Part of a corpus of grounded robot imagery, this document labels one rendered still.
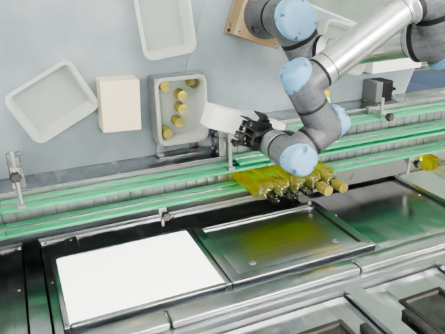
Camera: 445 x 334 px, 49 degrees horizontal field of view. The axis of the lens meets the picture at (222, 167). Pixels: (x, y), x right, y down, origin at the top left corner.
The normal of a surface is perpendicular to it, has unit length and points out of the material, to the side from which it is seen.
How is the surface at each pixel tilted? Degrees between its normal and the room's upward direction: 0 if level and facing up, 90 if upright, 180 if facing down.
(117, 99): 0
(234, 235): 90
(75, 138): 0
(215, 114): 0
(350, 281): 90
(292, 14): 9
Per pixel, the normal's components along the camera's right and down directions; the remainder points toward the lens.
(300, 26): 0.30, 0.23
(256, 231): -0.01, -0.93
